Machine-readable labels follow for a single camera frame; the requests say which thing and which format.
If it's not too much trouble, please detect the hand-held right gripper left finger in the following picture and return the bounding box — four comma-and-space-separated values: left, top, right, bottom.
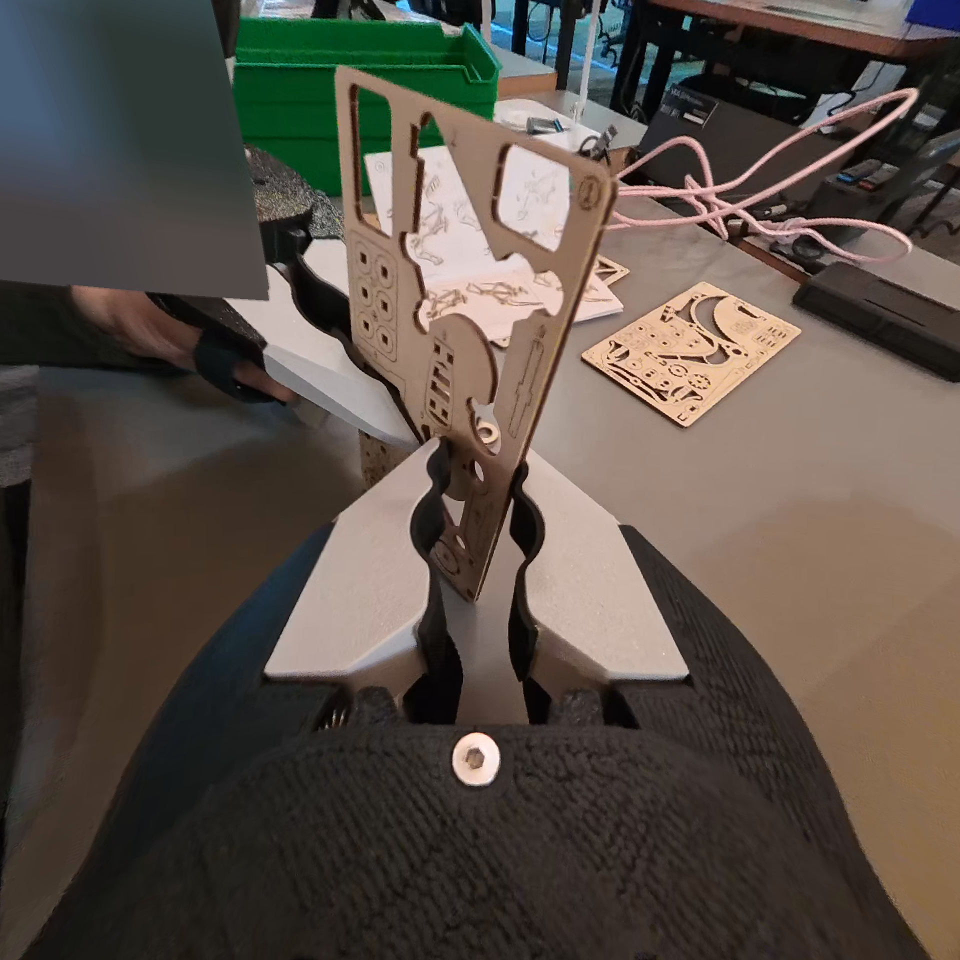
264, 437, 466, 721

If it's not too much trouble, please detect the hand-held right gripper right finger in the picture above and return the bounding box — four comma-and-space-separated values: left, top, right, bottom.
507, 457, 691, 725

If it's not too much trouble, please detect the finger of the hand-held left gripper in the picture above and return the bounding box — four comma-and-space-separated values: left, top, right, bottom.
288, 238, 354, 342
262, 322, 423, 453

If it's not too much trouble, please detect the wooden sheet with large cutouts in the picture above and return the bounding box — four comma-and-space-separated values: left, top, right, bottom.
333, 63, 620, 605

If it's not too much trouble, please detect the person's left forearm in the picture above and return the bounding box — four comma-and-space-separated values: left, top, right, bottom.
0, 279, 99, 370

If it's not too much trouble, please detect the wooden model parts sheet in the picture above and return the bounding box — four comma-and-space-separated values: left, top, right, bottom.
592, 255, 631, 303

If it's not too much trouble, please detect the wooden sheet with curved parts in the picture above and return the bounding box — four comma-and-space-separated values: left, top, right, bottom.
581, 282, 802, 430

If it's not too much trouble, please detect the person's left hand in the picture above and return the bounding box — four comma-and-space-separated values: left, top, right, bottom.
75, 288, 297, 408

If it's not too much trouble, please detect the green plastic bin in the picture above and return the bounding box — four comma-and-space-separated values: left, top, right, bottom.
232, 15, 501, 198

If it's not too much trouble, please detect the white instruction booklet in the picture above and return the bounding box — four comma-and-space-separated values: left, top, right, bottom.
363, 146, 625, 348

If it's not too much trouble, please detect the black rectangular box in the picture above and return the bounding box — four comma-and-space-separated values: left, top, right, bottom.
793, 262, 960, 381

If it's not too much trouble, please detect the black equipment case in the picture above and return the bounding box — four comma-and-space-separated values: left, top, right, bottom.
637, 90, 822, 189

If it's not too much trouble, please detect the dark electronic device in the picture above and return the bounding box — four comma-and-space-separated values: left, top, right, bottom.
806, 153, 927, 249

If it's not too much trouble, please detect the wooden office desk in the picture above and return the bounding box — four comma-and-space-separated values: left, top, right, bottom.
645, 0, 960, 57

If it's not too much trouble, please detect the pink cable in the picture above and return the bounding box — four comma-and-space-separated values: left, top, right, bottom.
611, 88, 920, 264

